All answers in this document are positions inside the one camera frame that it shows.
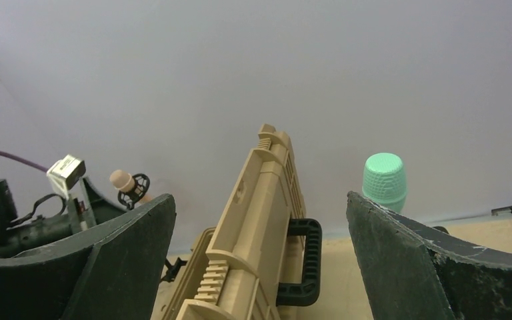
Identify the green microphone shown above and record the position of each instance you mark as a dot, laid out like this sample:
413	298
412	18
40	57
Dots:
384	181

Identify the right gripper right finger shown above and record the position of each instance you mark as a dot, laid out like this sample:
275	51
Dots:
413	271

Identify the black toolbox latch rear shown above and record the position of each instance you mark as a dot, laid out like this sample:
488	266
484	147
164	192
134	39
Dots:
172	270

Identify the pink microphone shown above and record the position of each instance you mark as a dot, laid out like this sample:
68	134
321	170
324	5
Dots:
119	178

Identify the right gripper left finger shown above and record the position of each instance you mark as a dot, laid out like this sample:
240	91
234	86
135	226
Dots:
110	271

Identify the black tripod mic stand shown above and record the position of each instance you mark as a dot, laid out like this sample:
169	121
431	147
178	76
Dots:
135	191

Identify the tan plastic toolbox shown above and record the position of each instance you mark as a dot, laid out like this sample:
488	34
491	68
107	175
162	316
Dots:
263	258

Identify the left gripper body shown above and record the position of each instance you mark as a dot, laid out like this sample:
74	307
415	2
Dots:
87	207

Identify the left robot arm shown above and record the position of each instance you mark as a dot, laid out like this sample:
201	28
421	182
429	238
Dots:
20	234

